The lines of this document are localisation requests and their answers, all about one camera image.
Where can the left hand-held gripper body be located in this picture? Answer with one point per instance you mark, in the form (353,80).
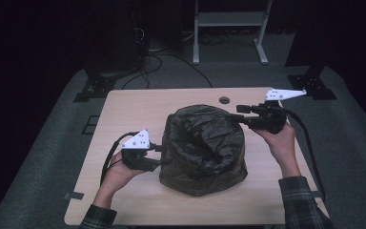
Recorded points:
(135,157)

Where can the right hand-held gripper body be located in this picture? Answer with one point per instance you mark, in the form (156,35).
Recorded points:
(270,119)

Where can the black plastic garbage bag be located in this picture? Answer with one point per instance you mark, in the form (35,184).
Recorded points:
(203,149)

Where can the person's left hand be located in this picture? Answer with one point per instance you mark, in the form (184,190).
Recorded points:
(119,178)

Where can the person's right hand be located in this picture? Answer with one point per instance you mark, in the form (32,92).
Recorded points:
(282,143)

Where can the white metal stand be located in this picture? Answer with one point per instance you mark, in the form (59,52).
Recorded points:
(230,18)

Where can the dark cabinet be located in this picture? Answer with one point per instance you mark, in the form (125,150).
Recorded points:
(114,38)

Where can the black stand with base plate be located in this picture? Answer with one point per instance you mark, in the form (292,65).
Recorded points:
(97,87)
(317,84)

